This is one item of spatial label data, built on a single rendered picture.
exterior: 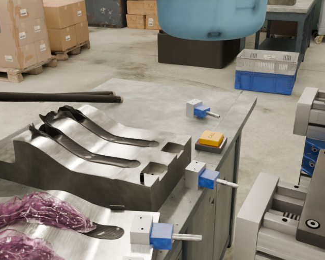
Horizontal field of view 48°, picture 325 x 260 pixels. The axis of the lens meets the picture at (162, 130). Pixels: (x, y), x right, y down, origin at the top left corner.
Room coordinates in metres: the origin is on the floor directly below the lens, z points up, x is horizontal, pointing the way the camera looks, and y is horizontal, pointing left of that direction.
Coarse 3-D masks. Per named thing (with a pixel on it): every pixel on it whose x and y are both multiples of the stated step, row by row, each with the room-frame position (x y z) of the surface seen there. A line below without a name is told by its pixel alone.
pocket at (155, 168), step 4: (148, 164) 0.74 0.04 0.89; (152, 164) 0.75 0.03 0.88; (156, 164) 0.74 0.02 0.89; (160, 164) 0.74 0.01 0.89; (164, 164) 0.73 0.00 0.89; (144, 168) 0.72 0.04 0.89; (148, 168) 0.74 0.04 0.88; (152, 168) 0.75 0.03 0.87; (156, 168) 0.74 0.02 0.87; (160, 168) 0.74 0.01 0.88; (164, 168) 0.73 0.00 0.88; (144, 172) 0.72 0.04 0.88; (148, 172) 0.74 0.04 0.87; (152, 172) 0.74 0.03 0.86; (156, 172) 0.74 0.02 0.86; (160, 172) 0.74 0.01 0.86; (164, 172) 0.72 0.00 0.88; (160, 176) 0.70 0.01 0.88
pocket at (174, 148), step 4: (168, 144) 0.85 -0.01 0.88; (172, 144) 0.84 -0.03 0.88; (176, 144) 0.84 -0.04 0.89; (180, 144) 0.83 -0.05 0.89; (164, 148) 0.82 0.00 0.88; (168, 148) 0.85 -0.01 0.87; (172, 148) 0.84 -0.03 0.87; (176, 148) 0.84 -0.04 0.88; (180, 148) 0.83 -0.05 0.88; (168, 152) 0.84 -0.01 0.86; (172, 152) 0.84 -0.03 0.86; (176, 152) 0.84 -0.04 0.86; (180, 152) 0.82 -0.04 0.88
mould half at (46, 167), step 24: (72, 120) 0.91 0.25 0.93; (96, 120) 0.95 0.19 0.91; (24, 144) 0.78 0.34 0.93; (48, 144) 0.79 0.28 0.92; (96, 144) 0.85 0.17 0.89; (120, 144) 0.85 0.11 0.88; (0, 168) 0.83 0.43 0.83; (24, 168) 0.79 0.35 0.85; (48, 168) 0.76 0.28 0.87; (72, 168) 0.73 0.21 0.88; (96, 168) 0.73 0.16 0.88; (120, 168) 0.73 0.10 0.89; (168, 168) 0.73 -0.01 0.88; (72, 192) 0.73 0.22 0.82; (96, 192) 0.70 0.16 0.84; (120, 192) 0.67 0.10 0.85; (144, 192) 0.65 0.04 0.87; (168, 192) 0.73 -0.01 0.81
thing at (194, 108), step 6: (186, 102) 1.22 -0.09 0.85; (192, 102) 1.22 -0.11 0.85; (198, 102) 1.22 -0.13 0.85; (186, 108) 1.22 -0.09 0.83; (192, 108) 1.20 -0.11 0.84; (198, 108) 1.19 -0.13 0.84; (204, 108) 1.19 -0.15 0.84; (186, 114) 1.22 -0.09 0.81; (192, 114) 1.20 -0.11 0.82; (198, 114) 1.19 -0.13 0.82; (204, 114) 1.18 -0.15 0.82; (210, 114) 1.17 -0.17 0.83; (216, 114) 1.16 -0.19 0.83
